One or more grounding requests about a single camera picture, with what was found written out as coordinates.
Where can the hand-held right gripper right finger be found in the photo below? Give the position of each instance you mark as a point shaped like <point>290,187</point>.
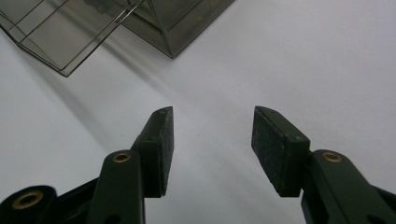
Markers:
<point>280,149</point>

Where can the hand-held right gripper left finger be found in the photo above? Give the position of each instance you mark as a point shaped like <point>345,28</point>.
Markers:
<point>155,149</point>

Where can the smoky transparent plastic storage box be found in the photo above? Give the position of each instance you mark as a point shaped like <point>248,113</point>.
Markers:
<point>174,23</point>

